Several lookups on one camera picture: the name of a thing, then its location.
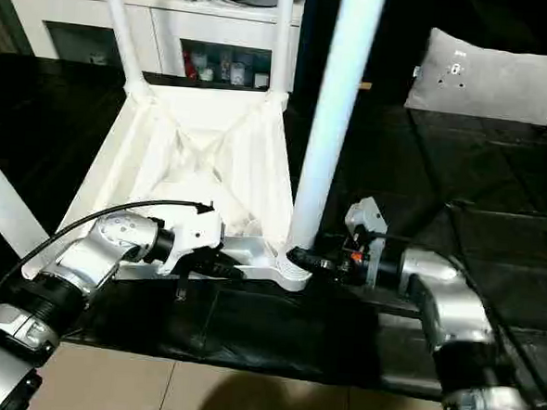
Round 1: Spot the white plastic table top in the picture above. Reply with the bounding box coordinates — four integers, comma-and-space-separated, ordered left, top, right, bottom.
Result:
20, 76, 327, 297

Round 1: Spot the black cabinet with gold label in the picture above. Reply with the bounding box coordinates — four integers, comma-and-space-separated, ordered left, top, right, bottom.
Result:
291, 0, 436, 109

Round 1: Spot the grey pillow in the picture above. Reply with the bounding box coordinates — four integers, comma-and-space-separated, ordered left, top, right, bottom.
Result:
402, 26, 547, 126

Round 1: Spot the white sideboard cabinet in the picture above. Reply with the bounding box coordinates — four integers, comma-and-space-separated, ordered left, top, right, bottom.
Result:
0, 0, 306, 91

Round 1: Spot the grey curtain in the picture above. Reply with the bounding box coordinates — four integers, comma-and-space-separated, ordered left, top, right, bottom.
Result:
0, 0, 36, 61

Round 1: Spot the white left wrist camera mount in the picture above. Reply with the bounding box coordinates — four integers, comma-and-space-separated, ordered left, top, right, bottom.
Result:
157, 211, 227, 280

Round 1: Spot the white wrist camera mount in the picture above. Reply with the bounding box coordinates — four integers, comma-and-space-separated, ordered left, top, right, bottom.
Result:
340, 195, 391, 287
157, 211, 227, 280

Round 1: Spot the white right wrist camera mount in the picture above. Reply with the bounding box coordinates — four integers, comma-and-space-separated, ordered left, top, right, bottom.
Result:
340, 195, 391, 287

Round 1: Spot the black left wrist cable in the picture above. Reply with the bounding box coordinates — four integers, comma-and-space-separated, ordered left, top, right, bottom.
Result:
0, 189, 217, 337

